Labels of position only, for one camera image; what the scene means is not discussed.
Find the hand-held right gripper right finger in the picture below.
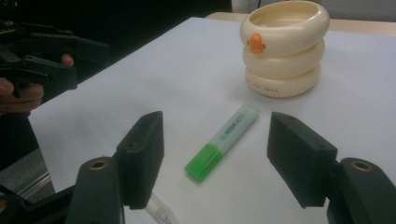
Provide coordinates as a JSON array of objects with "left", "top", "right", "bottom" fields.
[{"left": 266, "top": 111, "right": 339, "bottom": 209}]

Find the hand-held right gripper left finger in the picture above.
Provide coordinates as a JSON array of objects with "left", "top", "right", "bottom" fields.
[{"left": 113, "top": 110, "right": 165, "bottom": 210}]

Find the clear ballpoint pen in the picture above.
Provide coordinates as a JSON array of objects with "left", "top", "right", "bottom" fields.
[{"left": 143, "top": 192, "right": 180, "bottom": 224}]

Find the green highlighter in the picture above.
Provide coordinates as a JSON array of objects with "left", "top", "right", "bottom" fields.
[{"left": 184, "top": 104, "right": 261, "bottom": 183}]

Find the cream ringed pen holder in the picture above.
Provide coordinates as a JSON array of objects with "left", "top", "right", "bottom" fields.
[{"left": 239, "top": 0, "right": 331, "bottom": 99}]

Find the white board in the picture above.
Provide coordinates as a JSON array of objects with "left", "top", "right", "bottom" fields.
[{"left": 27, "top": 17, "right": 396, "bottom": 224}]

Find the aluminium floor rail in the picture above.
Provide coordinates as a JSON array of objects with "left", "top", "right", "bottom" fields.
[{"left": 17, "top": 170, "right": 53, "bottom": 201}]

